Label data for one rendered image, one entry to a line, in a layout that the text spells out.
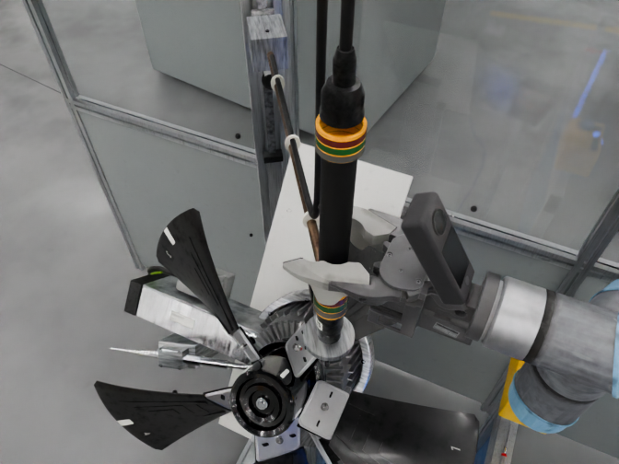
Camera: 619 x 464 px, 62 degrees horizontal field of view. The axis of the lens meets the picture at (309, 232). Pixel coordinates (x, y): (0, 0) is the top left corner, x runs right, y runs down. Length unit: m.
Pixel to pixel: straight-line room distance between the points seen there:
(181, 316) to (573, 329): 0.81
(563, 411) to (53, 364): 2.21
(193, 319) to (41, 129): 2.75
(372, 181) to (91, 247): 2.04
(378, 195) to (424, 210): 0.60
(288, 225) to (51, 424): 1.57
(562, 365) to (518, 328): 0.05
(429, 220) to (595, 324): 0.18
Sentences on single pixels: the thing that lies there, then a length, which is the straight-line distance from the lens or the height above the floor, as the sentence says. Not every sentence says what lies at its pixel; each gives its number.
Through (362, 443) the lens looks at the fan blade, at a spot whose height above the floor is 1.18.
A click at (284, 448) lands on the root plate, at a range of 1.03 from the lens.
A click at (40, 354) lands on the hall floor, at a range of 2.61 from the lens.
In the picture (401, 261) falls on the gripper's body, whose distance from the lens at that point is 0.53.
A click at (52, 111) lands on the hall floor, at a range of 3.86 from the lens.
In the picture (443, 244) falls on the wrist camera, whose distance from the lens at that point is 0.49.
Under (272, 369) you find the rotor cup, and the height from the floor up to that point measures 1.26.
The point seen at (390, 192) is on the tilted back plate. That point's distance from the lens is 1.06.
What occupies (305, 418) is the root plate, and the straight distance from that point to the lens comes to 0.94.
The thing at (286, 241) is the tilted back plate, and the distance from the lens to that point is 1.13.
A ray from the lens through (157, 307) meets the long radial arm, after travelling 1.17.
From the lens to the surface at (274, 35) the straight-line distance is 1.06.
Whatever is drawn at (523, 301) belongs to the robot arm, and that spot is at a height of 1.66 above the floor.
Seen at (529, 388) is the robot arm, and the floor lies 1.54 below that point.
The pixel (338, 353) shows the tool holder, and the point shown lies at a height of 1.45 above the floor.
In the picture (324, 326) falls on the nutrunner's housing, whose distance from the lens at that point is 0.67.
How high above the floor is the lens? 2.07
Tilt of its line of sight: 50 degrees down
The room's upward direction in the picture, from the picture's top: straight up
